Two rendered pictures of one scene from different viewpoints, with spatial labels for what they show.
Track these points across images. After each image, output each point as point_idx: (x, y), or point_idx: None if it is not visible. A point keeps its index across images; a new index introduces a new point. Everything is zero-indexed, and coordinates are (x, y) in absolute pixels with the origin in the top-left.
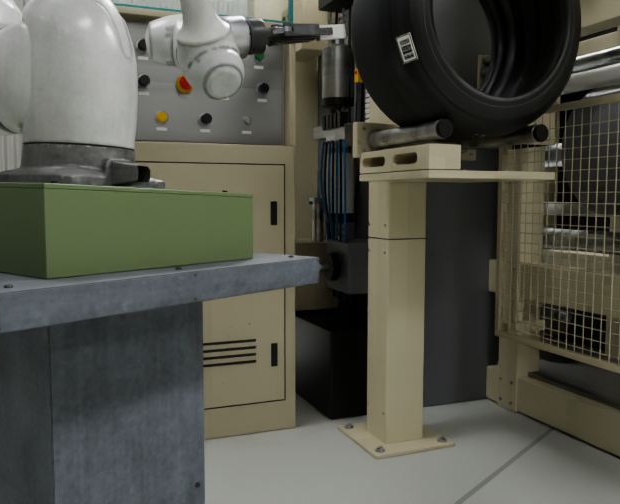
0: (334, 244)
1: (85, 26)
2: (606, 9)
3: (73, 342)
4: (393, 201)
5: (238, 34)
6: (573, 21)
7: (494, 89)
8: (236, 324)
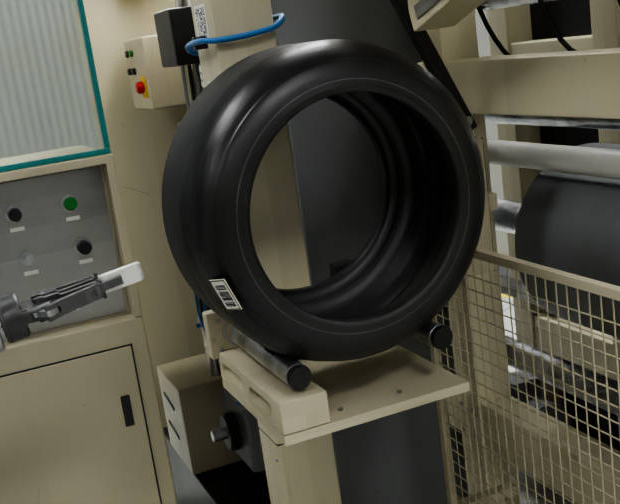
0: (230, 400)
1: None
2: (535, 101)
3: None
4: None
5: None
6: (467, 183)
7: (391, 236)
8: None
